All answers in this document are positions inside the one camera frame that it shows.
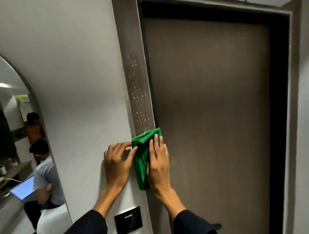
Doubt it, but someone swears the person's left hand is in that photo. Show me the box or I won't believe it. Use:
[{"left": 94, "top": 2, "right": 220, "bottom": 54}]
[{"left": 104, "top": 142, "right": 139, "bottom": 191}]

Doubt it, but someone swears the person's right hand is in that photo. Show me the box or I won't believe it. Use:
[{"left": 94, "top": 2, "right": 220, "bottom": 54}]
[{"left": 147, "top": 134, "right": 172, "bottom": 194}]

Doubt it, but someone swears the green microfibre cloth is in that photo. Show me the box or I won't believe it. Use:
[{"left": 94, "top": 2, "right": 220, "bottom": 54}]
[{"left": 132, "top": 127, "right": 172, "bottom": 191}]

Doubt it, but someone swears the person's right forearm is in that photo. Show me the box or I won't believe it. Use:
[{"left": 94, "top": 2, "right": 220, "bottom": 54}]
[{"left": 154, "top": 187, "right": 223, "bottom": 234}]

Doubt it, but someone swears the person's left forearm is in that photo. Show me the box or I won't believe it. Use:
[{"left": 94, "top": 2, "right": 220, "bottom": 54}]
[{"left": 64, "top": 186, "right": 129, "bottom": 234}]

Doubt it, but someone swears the brown wooden door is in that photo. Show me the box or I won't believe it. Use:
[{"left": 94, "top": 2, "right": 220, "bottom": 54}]
[{"left": 142, "top": 17, "right": 273, "bottom": 234}]

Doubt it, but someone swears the white rounded chair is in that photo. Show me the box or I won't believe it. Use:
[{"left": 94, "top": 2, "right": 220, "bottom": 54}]
[{"left": 36, "top": 204, "right": 73, "bottom": 234}]

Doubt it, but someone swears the open laptop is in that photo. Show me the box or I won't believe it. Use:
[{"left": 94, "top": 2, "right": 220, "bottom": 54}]
[{"left": 10, "top": 176, "right": 37, "bottom": 201}]

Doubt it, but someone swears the wooden counter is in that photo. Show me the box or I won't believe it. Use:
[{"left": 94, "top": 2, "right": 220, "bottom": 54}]
[{"left": 0, "top": 161, "right": 33, "bottom": 191}]

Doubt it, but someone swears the black wall switch plate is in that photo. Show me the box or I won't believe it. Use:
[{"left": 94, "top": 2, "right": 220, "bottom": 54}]
[{"left": 114, "top": 206, "right": 143, "bottom": 234}]

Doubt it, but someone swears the grey-brown door frame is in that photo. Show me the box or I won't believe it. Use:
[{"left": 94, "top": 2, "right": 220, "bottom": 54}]
[{"left": 111, "top": 0, "right": 302, "bottom": 234}]

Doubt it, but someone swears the arched wall mirror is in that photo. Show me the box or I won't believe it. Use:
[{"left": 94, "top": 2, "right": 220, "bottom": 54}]
[{"left": 0, "top": 54, "right": 73, "bottom": 234}]

